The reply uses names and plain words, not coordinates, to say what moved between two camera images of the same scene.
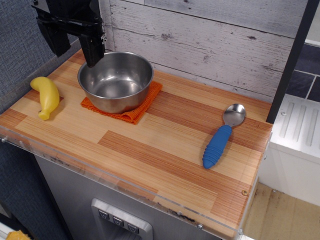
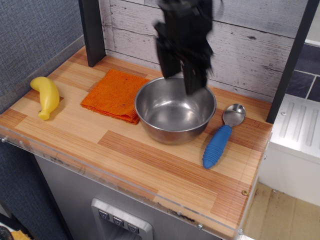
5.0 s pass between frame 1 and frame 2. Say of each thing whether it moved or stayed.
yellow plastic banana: stayed
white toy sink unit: stayed
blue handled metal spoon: stayed
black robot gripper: moved
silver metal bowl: moved
